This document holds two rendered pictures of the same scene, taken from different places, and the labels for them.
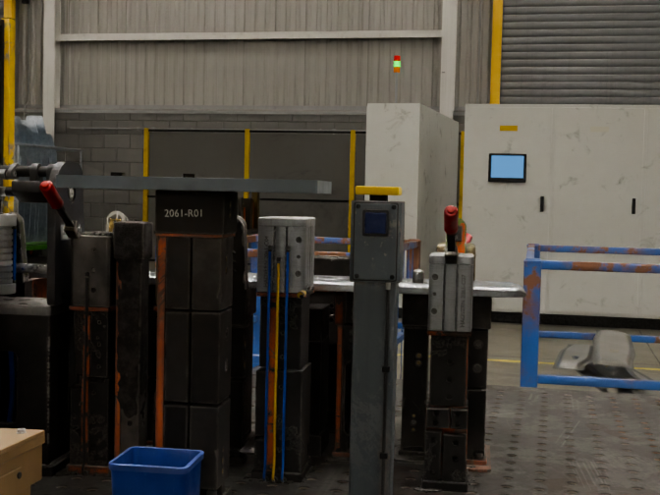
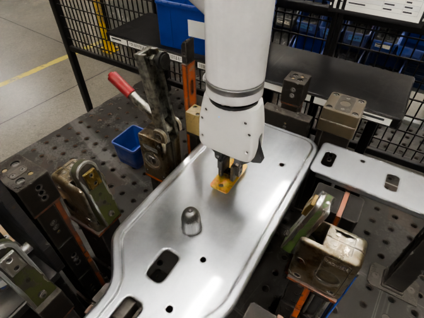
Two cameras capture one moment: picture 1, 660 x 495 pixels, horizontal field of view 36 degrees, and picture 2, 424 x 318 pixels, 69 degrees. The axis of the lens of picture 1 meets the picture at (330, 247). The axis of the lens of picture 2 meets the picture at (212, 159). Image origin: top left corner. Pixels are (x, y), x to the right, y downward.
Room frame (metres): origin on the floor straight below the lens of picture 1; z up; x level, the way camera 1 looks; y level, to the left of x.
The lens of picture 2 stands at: (2.03, 0.46, 1.44)
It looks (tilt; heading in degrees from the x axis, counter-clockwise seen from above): 44 degrees down; 114
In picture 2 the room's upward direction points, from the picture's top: straight up
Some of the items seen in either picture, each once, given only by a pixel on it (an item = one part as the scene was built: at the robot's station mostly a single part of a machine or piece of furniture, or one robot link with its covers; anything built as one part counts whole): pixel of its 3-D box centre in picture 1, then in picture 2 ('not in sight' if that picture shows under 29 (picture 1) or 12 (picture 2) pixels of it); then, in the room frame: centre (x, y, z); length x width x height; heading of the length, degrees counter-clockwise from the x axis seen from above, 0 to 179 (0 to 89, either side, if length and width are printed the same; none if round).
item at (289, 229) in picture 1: (283, 346); not in sight; (1.62, 0.07, 0.90); 0.13 x 0.10 x 0.41; 172
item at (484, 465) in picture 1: (473, 374); not in sight; (1.75, -0.25, 0.84); 0.18 x 0.06 x 0.29; 172
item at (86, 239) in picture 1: (97, 351); not in sight; (1.63, 0.37, 0.89); 0.13 x 0.11 x 0.38; 172
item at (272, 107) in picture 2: not in sight; (277, 156); (1.95, 1.09, 0.85); 0.12 x 0.03 x 0.30; 172
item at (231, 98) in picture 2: not in sight; (233, 84); (1.90, 0.83, 1.20); 0.09 x 0.08 x 0.03; 172
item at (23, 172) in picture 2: not in sight; (65, 247); (1.65, 0.62, 0.91); 0.07 x 0.05 x 0.42; 172
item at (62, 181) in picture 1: (197, 184); not in sight; (1.47, 0.19, 1.16); 0.37 x 0.14 x 0.02; 82
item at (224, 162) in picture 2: not in sight; (218, 156); (1.87, 0.84, 1.05); 0.03 x 0.03 x 0.07; 82
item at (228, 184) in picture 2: not in sight; (229, 173); (1.90, 0.83, 1.02); 0.08 x 0.04 x 0.01; 82
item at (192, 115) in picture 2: not in sight; (199, 171); (1.79, 0.93, 0.88); 0.04 x 0.04 x 0.36; 82
